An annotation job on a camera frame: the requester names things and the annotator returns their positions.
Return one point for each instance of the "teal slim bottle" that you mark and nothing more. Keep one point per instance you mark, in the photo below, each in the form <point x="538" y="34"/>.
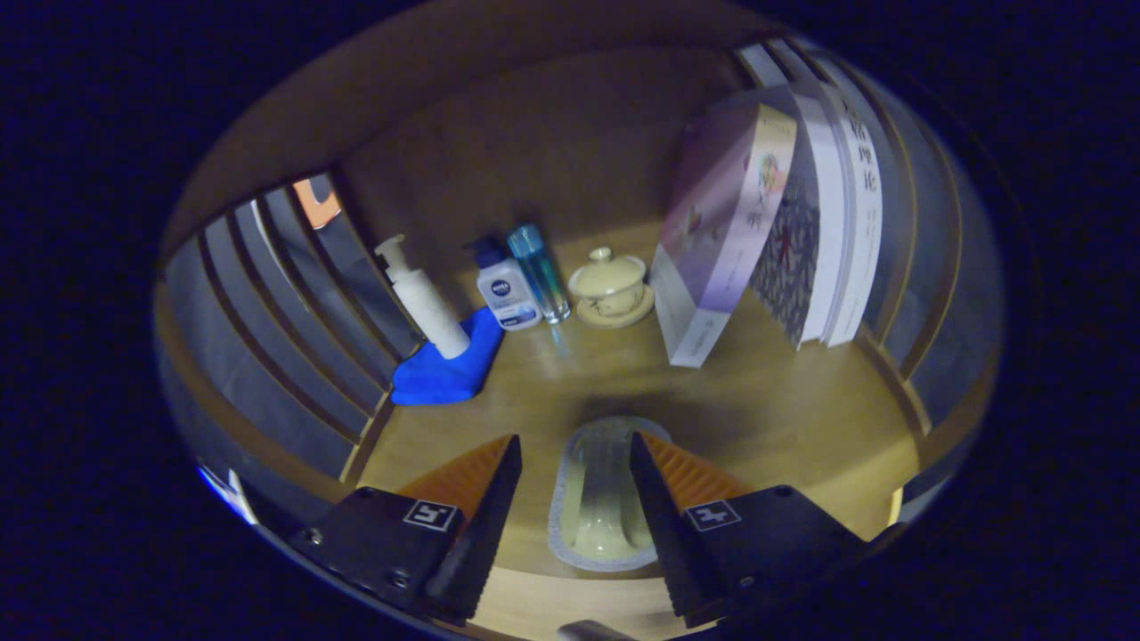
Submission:
<point x="541" y="276"/>

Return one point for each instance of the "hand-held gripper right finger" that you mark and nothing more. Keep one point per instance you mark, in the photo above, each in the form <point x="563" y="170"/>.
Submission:
<point x="663" y="525"/>

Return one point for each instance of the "blue folded cloth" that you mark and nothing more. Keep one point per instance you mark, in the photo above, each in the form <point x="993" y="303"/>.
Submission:
<point x="441" y="378"/>

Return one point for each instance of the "white lotion bottle blue cap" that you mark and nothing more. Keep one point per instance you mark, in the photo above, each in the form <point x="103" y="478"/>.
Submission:
<point x="508" y="298"/>

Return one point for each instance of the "purple book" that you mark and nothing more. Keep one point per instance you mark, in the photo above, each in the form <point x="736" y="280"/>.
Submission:
<point x="712" y="240"/>

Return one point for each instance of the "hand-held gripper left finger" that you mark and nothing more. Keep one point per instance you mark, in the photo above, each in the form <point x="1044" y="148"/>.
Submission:
<point x="485" y="525"/>

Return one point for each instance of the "patterned cover book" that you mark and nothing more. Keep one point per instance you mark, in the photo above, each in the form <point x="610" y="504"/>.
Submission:
<point x="788" y="258"/>

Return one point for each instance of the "white pump bottle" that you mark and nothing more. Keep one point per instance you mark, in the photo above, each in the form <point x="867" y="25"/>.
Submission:
<point x="427" y="307"/>

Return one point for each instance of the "beige lidded teacup with saucer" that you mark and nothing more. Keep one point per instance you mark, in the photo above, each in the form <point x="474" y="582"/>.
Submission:
<point x="610" y="285"/>

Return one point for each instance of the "wooden cabinet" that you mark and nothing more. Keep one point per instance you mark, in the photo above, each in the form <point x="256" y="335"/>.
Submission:
<point x="534" y="151"/>

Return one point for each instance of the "white book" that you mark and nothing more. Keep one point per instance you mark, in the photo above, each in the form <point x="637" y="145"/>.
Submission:
<point x="859" y="214"/>

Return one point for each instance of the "wooden countertop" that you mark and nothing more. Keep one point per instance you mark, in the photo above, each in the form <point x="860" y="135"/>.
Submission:
<point x="784" y="418"/>

